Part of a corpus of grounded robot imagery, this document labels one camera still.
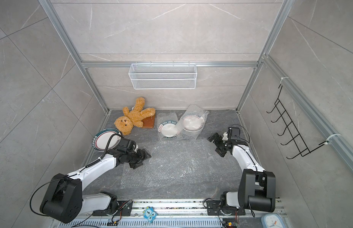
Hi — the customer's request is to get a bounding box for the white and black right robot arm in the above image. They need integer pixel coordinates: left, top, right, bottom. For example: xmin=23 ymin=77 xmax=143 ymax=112
xmin=207 ymin=124 xmax=276 ymax=216

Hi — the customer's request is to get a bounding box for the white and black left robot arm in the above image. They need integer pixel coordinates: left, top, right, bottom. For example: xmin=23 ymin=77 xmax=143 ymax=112
xmin=39 ymin=138 xmax=151 ymax=223

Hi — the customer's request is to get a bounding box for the black wire hook rack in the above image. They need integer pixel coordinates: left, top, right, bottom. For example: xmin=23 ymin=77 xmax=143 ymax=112
xmin=266 ymin=85 xmax=329 ymax=160

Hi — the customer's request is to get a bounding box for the bubble plate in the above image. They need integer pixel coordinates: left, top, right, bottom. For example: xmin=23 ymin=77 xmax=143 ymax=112
xmin=176 ymin=104 xmax=209 ymax=140
xmin=92 ymin=128 xmax=121 ymax=152
xmin=156 ymin=113 xmax=182 ymax=142

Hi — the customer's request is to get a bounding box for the brown teddy bear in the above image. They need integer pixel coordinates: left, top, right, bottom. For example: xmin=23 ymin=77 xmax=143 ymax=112
xmin=114 ymin=97 xmax=156 ymax=135

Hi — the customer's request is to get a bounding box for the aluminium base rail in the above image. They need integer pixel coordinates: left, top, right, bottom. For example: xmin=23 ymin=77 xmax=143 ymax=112
xmin=50 ymin=199 xmax=291 ymax=228

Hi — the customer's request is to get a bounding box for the white wire mesh basket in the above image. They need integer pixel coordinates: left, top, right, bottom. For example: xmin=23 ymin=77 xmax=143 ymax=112
xmin=129 ymin=63 xmax=197 ymax=90

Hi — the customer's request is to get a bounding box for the white and blue clock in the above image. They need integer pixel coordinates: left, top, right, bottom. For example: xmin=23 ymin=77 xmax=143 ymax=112
xmin=261 ymin=213 xmax=286 ymax=228

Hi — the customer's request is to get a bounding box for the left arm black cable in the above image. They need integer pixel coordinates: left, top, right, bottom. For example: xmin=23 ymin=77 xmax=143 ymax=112
xmin=29 ymin=132 xmax=123 ymax=217

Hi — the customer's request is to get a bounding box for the blue cartoon toy figure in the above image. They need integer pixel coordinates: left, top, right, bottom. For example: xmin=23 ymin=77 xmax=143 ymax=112
xmin=143 ymin=206 xmax=158 ymax=223

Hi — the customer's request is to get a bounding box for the brown wooden block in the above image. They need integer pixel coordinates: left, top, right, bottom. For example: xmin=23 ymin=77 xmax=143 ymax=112
xmin=142 ymin=116 xmax=156 ymax=129

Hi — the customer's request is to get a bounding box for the large bubble wrap sheet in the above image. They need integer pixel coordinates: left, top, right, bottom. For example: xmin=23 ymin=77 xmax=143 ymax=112
xmin=120 ymin=139 xmax=242 ymax=189

